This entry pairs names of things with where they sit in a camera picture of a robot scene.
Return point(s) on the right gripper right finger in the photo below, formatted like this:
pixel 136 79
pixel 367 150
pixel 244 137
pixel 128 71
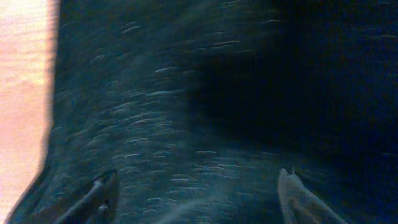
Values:
pixel 301 206

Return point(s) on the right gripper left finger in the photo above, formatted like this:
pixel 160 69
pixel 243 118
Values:
pixel 98 205

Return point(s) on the black sparkly skirt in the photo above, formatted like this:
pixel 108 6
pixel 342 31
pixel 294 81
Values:
pixel 199 104

